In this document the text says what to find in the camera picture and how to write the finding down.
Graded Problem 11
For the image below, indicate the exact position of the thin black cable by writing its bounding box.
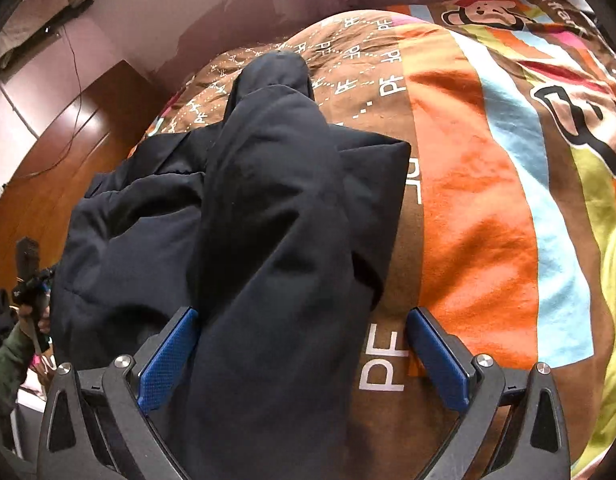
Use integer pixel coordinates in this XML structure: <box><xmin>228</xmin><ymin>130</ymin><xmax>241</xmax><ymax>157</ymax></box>
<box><xmin>8</xmin><ymin>27</ymin><xmax>101</xmax><ymax>181</ymax></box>

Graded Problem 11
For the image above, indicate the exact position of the dark navy padded jacket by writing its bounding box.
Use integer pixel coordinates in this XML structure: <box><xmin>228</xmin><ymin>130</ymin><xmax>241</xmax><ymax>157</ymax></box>
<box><xmin>50</xmin><ymin>50</ymin><xmax>413</xmax><ymax>480</ymax></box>

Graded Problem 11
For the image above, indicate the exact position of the colourful printed blanket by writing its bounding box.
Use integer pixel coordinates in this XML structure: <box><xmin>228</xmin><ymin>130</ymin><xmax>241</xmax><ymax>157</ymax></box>
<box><xmin>18</xmin><ymin>0</ymin><xmax>616</xmax><ymax>480</ymax></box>

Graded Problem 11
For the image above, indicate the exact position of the person's left hand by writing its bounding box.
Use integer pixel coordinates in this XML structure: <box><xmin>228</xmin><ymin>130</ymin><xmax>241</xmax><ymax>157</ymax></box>
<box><xmin>18</xmin><ymin>305</ymin><xmax>52</xmax><ymax>348</ymax></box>

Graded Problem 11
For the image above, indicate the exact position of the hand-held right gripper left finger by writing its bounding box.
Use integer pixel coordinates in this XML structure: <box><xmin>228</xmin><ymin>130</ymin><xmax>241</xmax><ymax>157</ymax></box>
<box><xmin>38</xmin><ymin>306</ymin><xmax>201</xmax><ymax>480</ymax></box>

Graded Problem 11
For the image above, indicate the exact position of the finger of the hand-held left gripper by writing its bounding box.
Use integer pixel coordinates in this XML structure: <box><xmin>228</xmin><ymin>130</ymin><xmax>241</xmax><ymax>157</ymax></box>
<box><xmin>32</xmin><ymin>266</ymin><xmax>56</xmax><ymax>296</ymax></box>

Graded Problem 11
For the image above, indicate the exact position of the wooden headboard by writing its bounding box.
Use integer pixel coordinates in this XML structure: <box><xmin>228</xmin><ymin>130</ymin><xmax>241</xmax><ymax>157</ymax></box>
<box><xmin>0</xmin><ymin>60</ymin><xmax>171</xmax><ymax>261</ymax></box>

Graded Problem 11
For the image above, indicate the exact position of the cloth-covered air conditioner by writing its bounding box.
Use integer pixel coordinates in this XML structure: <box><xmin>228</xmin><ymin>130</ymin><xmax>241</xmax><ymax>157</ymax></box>
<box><xmin>0</xmin><ymin>0</ymin><xmax>98</xmax><ymax>83</ymax></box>

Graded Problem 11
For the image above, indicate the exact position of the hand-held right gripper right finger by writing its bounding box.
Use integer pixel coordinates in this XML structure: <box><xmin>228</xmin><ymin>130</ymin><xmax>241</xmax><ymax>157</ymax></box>
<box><xmin>407</xmin><ymin>306</ymin><xmax>571</xmax><ymax>480</ymax></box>

